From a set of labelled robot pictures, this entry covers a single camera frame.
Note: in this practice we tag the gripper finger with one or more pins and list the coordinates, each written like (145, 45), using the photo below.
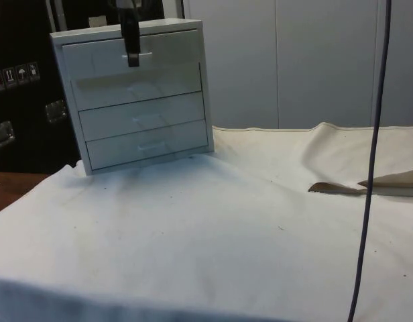
(131, 37)

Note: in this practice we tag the white chest of drawers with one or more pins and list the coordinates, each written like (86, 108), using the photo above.
(143, 110)

